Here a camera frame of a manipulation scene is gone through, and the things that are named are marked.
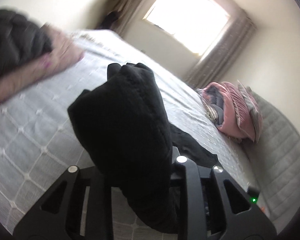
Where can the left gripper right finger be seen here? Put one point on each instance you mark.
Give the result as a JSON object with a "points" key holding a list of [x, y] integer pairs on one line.
{"points": [[214, 206]]}

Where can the black padded coat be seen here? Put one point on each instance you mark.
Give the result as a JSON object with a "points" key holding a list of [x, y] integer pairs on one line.
{"points": [[124, 127]]}

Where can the grey quilted headboard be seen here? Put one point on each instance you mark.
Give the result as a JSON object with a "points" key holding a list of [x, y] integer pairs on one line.
{"points": [[275, 160]]}

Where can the pink and grey bedding pile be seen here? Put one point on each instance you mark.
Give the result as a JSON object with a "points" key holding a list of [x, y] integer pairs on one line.
{"points": [[233, 110]]}

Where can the grey tufted bedspread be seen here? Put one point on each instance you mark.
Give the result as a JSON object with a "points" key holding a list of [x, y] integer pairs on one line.
{"points": [[38, 143]]}

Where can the beige curtain right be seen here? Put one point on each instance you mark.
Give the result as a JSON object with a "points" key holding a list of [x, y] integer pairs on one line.
{"points": [[218, 60]]}

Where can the beige curtain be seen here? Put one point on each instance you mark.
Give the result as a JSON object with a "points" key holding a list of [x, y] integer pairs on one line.
{"points": [[218, 60], [119, 14]]}

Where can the folded pink floral quilt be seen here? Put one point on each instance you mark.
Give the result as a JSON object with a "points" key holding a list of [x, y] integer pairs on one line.
{"points": [[65, 54]]}

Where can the bright window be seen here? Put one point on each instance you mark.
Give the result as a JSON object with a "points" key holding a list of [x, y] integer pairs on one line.
{"points": [[193, 23]]}

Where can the folded black quilted jacket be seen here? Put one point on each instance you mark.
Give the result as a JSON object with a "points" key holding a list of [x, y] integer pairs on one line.
{"points": [[21, 41]]}

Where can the beige curtain left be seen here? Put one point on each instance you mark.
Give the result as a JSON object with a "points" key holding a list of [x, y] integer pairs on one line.
{"points": [[119, 14]]}

